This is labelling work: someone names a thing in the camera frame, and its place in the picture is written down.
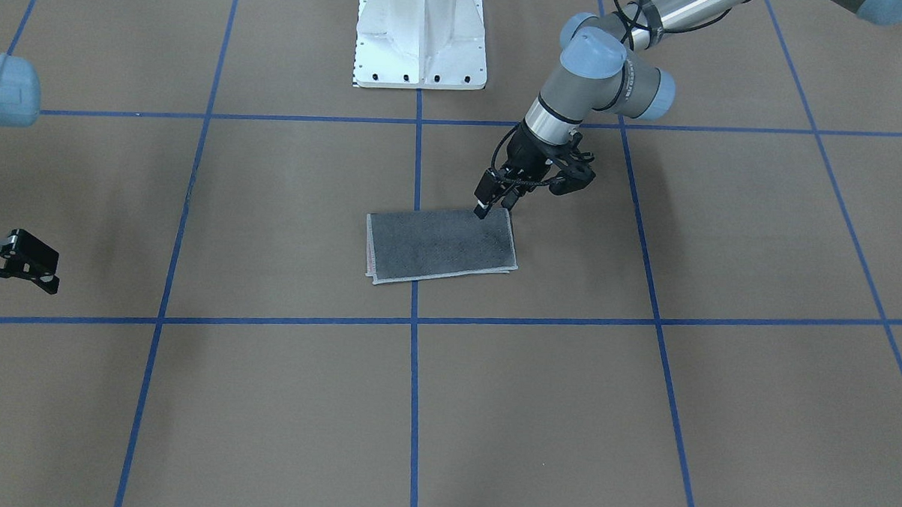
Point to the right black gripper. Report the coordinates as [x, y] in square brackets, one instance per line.
[17, 252]

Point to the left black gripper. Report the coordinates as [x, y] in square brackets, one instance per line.
[530, 150]

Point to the pink towel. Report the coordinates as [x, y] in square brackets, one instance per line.
[426, 245]

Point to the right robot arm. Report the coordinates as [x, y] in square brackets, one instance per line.
[19, 94]

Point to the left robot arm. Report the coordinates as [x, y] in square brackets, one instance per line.
[599, 70]

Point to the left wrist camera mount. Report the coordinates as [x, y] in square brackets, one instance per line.
[575, 172]

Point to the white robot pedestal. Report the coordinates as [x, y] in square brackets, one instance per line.
[420, 44]

